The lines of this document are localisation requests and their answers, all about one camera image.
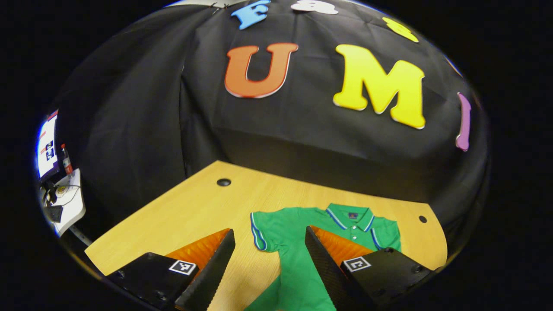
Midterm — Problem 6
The red bottle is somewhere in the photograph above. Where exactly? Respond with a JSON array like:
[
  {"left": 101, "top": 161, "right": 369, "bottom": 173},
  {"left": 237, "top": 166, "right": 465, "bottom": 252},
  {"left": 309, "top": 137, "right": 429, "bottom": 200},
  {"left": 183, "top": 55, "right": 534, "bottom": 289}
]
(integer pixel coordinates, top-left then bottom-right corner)
[{"left": 61, "top": 144, "right": 73, "bottom": 175}]

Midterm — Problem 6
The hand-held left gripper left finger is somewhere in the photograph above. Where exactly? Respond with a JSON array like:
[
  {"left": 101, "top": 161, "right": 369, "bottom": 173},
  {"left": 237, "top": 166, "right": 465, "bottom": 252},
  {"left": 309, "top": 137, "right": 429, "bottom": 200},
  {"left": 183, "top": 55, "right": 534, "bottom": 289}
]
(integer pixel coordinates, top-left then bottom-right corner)
[{"left": 106, "top": 228, "right": 236, "bottom": 311}]

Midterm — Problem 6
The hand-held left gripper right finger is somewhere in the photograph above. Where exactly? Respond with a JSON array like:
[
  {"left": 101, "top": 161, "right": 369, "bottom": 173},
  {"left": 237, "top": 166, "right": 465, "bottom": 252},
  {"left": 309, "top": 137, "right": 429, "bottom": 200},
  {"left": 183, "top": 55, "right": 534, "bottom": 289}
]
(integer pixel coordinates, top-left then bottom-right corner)
[{"left": 305, "top": 225, "right": 434, "bottom": 311}]

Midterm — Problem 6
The black backdrop cloth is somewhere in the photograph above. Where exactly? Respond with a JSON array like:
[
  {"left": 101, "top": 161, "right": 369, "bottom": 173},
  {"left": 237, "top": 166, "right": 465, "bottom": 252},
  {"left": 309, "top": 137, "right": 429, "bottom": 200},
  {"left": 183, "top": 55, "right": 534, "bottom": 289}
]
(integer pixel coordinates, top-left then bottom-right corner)
[{"left": 54, "top": 0, "right": 491, "bottom": 242}]

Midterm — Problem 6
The green T-shirt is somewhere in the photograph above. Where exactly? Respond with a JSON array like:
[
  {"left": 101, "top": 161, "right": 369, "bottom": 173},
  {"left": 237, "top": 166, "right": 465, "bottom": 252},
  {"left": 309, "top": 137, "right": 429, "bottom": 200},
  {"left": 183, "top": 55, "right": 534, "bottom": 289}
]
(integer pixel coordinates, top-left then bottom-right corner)
[{"left": 244, "top": 203, "right": 402, "bottom": 311}]

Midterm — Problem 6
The white side desk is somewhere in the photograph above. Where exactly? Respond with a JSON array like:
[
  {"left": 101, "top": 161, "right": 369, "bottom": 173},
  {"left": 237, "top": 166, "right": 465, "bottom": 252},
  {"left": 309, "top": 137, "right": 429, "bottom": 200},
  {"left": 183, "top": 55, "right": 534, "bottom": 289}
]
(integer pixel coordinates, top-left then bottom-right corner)
[{"left": 41, "top": 168, "right": 86, "bottom": 237}]

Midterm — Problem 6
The computer monitor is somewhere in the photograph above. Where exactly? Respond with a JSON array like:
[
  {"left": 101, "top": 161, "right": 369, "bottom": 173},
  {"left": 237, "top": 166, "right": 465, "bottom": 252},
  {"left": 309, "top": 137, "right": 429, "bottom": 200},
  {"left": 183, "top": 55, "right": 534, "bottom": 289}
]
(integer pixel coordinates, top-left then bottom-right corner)
[{"left": 37, "top": 109, "right": 61, "bottom": 182}]

